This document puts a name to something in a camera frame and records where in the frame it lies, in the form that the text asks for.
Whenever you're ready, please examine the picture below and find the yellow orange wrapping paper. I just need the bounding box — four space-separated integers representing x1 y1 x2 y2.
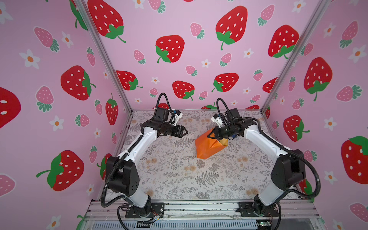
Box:
195 130 229 159

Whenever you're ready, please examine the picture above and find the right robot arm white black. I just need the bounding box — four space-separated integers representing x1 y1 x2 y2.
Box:
208 115 306 216

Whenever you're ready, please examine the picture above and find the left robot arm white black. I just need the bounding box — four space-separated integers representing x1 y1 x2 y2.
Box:
101 120 188 209

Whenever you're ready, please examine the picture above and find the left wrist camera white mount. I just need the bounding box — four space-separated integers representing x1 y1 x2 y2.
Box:
172 110 183 126

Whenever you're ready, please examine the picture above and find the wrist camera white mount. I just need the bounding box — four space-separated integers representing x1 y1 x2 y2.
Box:
172 110 183 126
211 114 224 127

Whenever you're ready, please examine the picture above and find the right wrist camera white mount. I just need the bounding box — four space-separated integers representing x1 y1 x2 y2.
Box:
211 114 224 127

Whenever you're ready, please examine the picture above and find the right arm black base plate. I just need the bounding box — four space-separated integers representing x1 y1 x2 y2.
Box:
236 202 279 217

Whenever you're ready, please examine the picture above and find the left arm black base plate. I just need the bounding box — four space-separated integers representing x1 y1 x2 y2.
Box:
125 202 165 219

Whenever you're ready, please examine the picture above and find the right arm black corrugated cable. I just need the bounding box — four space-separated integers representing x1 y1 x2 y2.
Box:
252 117 321 199

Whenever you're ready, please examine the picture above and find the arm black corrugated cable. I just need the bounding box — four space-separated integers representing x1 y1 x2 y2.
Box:
252 117 321 199
100 135 144 208

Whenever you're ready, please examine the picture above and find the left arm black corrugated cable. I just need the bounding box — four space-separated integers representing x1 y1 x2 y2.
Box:
100 135 144 208

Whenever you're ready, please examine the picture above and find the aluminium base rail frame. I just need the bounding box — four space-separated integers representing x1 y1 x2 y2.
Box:
81 199 327 230

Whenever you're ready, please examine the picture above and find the left aluminium corner post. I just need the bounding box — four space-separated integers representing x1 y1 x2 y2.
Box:
75 0 133 115

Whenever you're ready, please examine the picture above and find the aluminium corner post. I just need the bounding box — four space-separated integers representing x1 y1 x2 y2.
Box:
261 0 331 115
75 0 133 115

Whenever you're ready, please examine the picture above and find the right aluminium corner post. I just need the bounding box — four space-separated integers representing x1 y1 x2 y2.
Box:
261 0 331 115

